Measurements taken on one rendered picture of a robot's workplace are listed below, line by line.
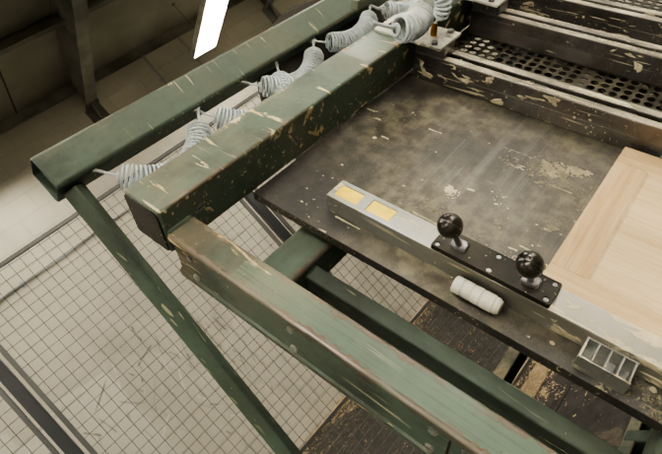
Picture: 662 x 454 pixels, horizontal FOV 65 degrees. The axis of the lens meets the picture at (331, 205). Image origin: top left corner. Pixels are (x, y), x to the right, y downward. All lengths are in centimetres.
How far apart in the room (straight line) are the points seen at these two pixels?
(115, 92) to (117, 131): 466
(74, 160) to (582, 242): 112
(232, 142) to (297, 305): 37
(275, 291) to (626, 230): 61
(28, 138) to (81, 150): 450
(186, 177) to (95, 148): 49
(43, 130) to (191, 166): 498
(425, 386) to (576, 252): 38
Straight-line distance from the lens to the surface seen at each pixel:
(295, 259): 96
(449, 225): 75
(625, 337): 85
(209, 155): 99
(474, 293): 84
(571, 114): 123
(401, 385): 72
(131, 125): 145
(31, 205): 566
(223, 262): 86
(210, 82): 156
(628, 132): 122
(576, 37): 149
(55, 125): 594
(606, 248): 98
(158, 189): 95
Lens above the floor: 167
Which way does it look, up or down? 1 degrees down
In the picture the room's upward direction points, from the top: 41 degrees counter-clockwise
